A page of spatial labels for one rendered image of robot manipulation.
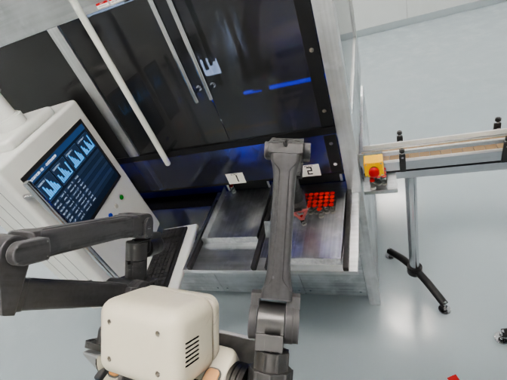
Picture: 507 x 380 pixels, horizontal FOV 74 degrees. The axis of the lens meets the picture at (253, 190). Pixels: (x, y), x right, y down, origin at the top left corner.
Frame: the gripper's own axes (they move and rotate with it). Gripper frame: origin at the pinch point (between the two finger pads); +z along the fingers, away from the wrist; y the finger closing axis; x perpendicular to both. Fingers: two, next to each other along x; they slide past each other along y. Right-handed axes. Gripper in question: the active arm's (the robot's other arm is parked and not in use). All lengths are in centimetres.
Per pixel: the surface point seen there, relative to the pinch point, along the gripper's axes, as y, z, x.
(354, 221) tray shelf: -4.0, 5.8, -19.3
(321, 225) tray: -2.5, 5.6, -6.7
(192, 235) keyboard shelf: 16, 14, 56
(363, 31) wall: 457, 100, -123
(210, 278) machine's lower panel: 33, 71, 72
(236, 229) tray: 5.6, 5.8, 29.8
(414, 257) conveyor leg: 19, 69, -48
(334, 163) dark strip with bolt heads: 13.8, -10.3, -17.3
